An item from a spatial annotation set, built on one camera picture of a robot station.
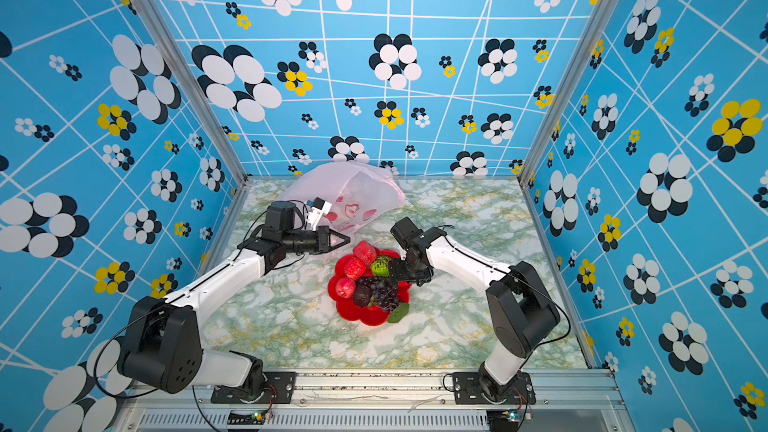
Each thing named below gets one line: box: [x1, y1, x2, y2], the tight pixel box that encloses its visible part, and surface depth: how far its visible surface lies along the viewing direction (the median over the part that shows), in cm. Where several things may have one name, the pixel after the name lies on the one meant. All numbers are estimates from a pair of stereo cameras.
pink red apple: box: [335, 277, 357, 299], surface depth 86 cm
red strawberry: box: [343, 257, 367, 281], surface depth 90 cm
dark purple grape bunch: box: [354, 276, 401, 312], surface depth 86 cm
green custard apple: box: [370, 255, 391, 278], surface depth 90 cm
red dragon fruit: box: [352, 240, 377, 266], surface depth 90 cm
